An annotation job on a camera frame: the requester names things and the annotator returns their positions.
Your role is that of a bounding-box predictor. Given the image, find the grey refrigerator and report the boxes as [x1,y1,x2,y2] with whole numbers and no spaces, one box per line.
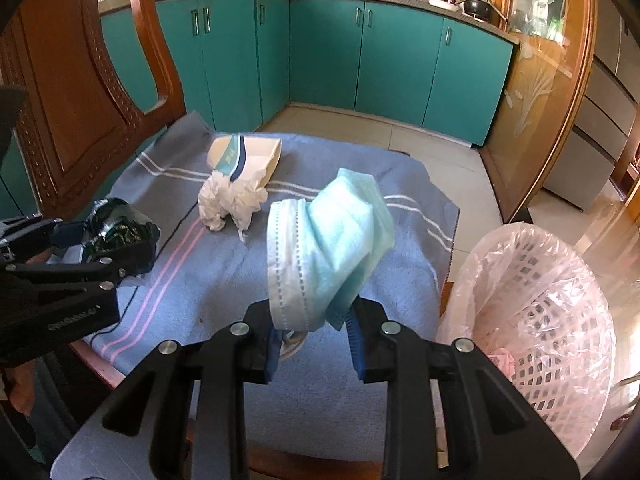
[544,0,639,210]

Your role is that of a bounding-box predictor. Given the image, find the teal kitchen cabinets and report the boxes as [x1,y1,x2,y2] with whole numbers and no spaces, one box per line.
[1,0,513,217]

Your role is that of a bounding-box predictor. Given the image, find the blue striped cloth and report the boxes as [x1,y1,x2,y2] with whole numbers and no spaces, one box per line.
[88,114,459,462]

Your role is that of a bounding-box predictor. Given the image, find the black plastic bag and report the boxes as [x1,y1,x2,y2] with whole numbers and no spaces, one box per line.
[81,197,160,263]

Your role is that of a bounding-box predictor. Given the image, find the person's left hand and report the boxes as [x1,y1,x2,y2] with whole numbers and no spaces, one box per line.
[6,361,35,416]

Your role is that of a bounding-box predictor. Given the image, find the dark pan with lid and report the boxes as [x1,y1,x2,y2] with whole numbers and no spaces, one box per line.
[461,0,494,21]

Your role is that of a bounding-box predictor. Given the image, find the light blue face mask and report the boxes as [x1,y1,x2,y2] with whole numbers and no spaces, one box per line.
[266,168,395,333]

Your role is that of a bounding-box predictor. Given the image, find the brown wooden chair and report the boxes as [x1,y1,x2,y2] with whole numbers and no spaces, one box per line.
[0,0,457,480]

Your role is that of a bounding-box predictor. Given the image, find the white mesh trash basket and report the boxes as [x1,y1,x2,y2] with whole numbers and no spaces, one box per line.
[436,223,615,456]

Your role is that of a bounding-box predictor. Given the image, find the white plate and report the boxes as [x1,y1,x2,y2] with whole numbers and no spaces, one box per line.
[427,0,461,12]

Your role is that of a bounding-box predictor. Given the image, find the white blue paper cup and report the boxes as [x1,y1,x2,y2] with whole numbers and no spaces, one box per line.
[206,133,282,188]

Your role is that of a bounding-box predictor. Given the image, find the large pink plastic bag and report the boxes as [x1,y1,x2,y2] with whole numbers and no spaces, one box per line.
[487,348,515,379]

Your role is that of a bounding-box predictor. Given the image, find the wooden framed glass door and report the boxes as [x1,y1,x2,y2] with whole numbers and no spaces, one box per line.
[480,0,598,222]

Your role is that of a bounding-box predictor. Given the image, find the white tissue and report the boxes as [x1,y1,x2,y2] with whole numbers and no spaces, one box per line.
[198,170,268,242]

